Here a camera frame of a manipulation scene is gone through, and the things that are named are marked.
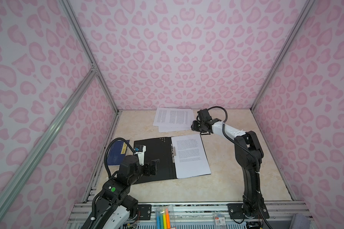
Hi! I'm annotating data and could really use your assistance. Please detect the orange and black folder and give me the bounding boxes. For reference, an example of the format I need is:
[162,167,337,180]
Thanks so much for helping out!
[134,137,178,184]

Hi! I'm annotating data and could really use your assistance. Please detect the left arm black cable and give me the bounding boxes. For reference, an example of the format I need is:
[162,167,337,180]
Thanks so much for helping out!
[104,137,135,179]

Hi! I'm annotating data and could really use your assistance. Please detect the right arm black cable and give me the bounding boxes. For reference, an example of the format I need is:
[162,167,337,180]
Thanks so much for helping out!
[206,106,273,229]

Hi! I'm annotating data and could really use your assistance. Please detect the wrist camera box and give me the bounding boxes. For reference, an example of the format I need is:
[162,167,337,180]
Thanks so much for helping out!
[134,145,147,166]
[196,109,213,122]

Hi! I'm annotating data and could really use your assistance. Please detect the grey cloth at corner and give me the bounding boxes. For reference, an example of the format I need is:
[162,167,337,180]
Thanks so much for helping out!
[289,213,311,229]

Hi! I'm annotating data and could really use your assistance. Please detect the aluminium diagonal frame bar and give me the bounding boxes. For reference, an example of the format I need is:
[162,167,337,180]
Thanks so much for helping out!
[0,69,97,222]

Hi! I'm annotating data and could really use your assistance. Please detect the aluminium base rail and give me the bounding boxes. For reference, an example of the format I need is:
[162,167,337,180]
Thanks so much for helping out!
[66,201,317,229]

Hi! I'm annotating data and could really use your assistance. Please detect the box of coloured markers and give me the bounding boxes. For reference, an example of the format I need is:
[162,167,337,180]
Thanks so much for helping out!
[155,205,176,229]

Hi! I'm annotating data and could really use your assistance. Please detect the aluminium frame corner post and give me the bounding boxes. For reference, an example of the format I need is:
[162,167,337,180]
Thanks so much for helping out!
[250,0,318,113]
[59,0,119,114]

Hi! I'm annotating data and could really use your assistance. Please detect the aluminium frame corner post left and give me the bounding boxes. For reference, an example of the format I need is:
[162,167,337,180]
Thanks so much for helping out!
[59,0,119,114]

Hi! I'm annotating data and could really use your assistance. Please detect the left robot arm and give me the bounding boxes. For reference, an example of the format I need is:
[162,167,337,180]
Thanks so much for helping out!
[82,156,159,229]

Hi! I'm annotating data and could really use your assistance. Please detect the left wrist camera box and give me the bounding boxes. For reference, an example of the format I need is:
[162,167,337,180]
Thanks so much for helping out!
[134,145,147,166]

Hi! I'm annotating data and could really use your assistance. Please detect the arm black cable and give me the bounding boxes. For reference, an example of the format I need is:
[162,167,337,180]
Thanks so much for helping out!
[206,106,273,229]
[104,137,135,179]

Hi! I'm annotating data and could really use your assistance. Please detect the blue paperback book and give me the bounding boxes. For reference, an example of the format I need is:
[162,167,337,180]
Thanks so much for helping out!
[107,141,128,166]

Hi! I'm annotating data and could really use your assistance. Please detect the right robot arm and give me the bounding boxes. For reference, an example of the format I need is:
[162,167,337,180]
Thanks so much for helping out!
[191,119,269,221]

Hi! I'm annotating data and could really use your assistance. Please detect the aluminium frame corner post right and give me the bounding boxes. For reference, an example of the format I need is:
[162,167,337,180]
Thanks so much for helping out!
[250,0,318,113]

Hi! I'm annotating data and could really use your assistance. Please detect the small red white label box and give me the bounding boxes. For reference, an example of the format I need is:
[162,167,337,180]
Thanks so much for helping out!
[213,213,227,229]

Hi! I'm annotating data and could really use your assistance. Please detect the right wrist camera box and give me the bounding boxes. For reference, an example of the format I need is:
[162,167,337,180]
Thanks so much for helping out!
[196,109,213,122]

